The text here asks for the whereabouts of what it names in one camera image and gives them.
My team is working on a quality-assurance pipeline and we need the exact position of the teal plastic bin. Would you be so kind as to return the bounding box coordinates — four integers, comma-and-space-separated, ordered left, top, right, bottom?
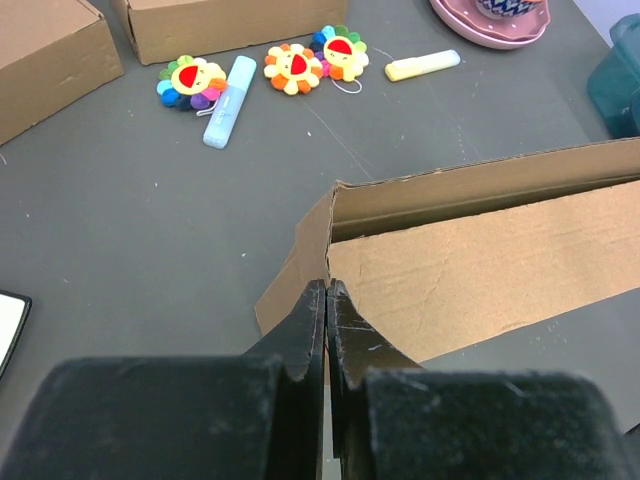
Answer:
587, 13, 639, 138

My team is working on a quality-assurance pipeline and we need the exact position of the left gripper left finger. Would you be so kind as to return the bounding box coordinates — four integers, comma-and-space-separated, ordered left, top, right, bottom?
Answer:
247, 280, 326, 479

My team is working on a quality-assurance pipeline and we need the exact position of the rainbow flower plush right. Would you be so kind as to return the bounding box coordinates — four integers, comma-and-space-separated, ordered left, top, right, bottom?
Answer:
309, 25, 370, 94

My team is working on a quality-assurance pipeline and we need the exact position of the cardboard box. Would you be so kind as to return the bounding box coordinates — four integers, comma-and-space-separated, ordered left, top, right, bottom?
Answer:
111, 0, 349, 65
1, 0, 124, 143
255, 138, 639, 362

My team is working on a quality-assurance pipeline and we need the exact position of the rainbow flower plush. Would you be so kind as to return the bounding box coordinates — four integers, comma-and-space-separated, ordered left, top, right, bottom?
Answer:
309, 25, 370, 94
156, 55, 228, 117

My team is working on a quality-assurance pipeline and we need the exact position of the blue chalk stick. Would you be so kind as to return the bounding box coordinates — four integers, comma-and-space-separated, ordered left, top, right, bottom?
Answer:
203, 55, 257, 150

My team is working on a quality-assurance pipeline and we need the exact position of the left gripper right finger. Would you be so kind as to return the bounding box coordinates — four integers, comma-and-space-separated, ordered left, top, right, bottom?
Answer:
325, 279, 419, 479

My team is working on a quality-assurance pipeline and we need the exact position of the yellow chalk stick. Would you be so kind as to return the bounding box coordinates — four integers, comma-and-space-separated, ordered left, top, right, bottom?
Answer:
384, 50, 461, 82

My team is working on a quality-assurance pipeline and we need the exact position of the rainbow flower plush left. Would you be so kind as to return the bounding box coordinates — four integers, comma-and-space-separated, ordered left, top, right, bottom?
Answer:
156, 55, 228, 117

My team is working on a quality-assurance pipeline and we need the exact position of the pink plate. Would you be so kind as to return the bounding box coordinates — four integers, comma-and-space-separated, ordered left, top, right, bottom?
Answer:
428, 0, 551, 51

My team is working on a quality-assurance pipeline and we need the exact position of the white square board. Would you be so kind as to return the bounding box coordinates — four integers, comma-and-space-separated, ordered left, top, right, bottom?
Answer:
0, 290, 32, 378

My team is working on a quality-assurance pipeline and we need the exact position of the orange flower plush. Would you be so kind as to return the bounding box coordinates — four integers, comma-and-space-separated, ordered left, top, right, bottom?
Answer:
263, 43, 323, 96

